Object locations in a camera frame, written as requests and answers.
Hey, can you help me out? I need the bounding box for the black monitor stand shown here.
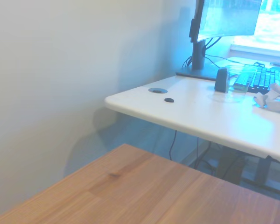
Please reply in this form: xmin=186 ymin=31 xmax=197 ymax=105
xmin=175 ymin=39 xmax=217 ymax=79

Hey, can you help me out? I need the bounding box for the white office desk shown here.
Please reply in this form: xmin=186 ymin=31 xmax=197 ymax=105
xmin=104 ymin=56 xmax=280 ymax=167

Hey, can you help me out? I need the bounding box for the small dark grey speaker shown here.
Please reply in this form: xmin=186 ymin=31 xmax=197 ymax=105
xmin=214 ymin=68 xmax=230 ymax=93

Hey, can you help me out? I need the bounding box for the clear plastic cup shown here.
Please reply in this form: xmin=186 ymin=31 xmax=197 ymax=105
xmin=211 ymin=65 xmax=258 ymax=104

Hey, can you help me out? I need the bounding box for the black computer keyboard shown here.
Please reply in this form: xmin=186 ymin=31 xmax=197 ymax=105
xmin=233 ymin=67 xmax=280 ymax=91

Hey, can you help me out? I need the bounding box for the curved computer monitor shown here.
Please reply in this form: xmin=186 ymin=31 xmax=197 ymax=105
xmin=189 ymin=0 xmax=263 ymax=43

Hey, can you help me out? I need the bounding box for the black desk leg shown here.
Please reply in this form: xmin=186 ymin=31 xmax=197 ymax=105
xmin=240 ymin=155 xmax=280 ymax=193

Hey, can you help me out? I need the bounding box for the desk cable grommet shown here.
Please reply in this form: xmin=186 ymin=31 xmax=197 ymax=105
xmin=148 ymin=87 xmax=168 ymax=94

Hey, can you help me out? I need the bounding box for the black hanging cable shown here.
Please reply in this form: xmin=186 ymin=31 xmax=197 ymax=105
xmin=169 ymin=130 xmax=177 ymax=161

